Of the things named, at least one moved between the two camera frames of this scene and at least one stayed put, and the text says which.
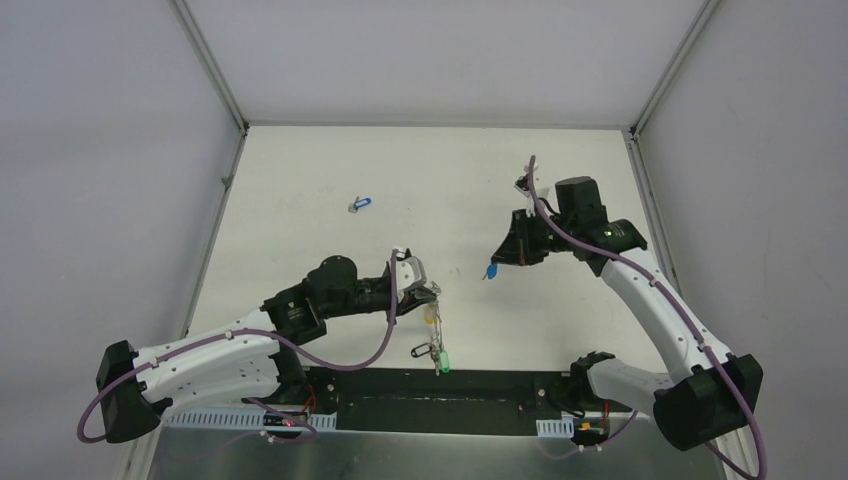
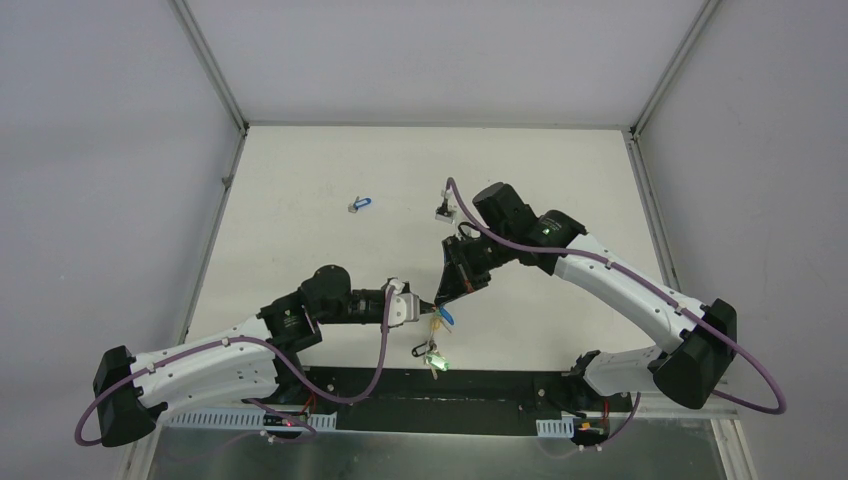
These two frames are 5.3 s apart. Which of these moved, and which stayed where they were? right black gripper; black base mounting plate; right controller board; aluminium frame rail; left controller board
Moved: right black gripper
Stayed: aluminium frame rail; left controller board; black base mounting plate; right controller board
